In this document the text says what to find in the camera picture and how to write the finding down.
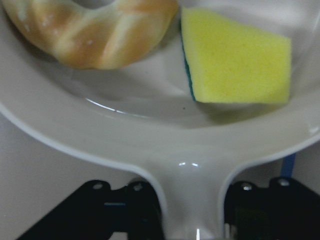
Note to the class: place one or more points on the yellow green sponge piece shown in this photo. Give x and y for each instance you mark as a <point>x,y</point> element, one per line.
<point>231,62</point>

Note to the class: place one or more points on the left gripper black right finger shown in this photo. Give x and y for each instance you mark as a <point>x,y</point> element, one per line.
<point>284,210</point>

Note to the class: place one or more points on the toy croissant bread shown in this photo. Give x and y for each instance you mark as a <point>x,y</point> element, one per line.
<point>105,38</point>

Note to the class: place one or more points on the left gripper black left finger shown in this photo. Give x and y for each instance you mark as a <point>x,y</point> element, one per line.
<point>95,212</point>

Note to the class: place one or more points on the beige plastic dustpan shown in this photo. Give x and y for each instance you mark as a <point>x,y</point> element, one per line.
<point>142,118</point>

